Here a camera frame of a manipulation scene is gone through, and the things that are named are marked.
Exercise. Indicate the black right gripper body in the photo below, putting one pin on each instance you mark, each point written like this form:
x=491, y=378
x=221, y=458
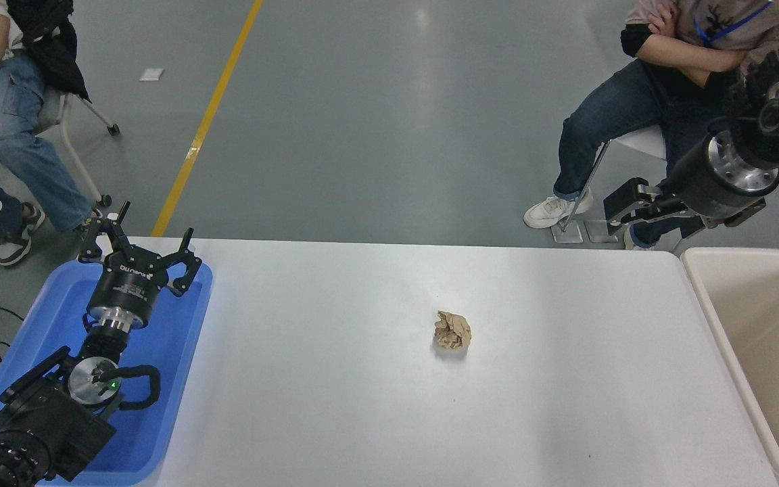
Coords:
x=700, y=186

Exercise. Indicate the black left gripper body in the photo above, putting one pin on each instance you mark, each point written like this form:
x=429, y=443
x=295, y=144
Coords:
x=126, y=287

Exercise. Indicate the clear floor plate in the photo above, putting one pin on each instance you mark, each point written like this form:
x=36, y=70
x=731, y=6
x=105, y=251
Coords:
x=567, y=233
x=596, y=233

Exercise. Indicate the person's hand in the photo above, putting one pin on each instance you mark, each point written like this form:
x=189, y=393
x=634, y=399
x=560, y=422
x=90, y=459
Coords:
x=663, y=19

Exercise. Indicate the white shell chair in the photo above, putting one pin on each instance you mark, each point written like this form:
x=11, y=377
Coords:
x=643, y=141

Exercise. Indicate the blue plastic tray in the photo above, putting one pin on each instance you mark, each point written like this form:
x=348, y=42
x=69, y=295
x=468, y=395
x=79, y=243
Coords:
x=173, y=338

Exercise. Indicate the person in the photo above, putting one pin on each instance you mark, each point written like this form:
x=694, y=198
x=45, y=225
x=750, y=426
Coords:
x=11, y=115
x=612, y=115

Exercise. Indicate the large pale bin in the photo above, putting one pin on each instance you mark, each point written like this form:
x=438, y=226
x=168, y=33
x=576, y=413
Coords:
x=768, y=338

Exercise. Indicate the grey wheeled chair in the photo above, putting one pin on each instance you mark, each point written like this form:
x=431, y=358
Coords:
x=51, y=111

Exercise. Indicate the white paper scrap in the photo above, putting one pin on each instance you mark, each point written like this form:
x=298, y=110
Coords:
x=152, y=74

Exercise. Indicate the black jacket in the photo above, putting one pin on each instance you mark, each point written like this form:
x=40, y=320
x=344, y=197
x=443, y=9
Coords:
x=51, y=40

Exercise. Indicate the crumpled tan paper ball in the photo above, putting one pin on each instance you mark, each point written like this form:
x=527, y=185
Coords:
x=452, y=330

